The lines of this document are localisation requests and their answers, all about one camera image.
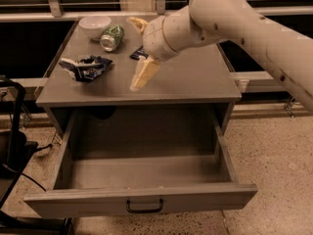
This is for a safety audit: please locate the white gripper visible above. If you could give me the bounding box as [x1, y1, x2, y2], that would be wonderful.
[126, 16, 178, 91]

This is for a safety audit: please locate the blue chip bag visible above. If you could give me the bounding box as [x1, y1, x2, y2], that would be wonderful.
[59, 55, 112, 82]

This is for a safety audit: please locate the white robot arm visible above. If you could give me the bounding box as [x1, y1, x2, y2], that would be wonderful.
[128, 0, 313, 112]

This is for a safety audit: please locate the open grey top drawer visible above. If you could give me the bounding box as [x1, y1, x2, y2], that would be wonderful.
[24, 105, 257, 218]

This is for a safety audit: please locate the dark blue candy bar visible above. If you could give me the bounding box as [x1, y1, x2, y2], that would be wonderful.
[130, 46, 149, 61]

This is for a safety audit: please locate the green soda can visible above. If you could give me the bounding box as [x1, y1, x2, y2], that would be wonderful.
[100, 24, 124, 52]

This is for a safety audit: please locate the white bowl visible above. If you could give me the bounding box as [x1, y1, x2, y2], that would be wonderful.
[78, 16, 112, 40]

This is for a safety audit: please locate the grey cabinet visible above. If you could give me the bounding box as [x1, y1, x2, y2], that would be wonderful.
[37, 14, 241, 133]

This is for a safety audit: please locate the metal window railing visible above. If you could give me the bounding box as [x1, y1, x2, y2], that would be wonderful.
[0, 0, 313, 24]

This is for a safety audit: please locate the black chair frame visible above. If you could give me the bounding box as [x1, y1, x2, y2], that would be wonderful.
[0, 75, 74, 235]

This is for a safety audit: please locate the black drawer handle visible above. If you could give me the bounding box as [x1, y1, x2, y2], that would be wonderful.
[126, 199, 163, 214]

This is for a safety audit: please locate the black cable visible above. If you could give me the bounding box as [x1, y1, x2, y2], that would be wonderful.
[0, 142, 55, 193]

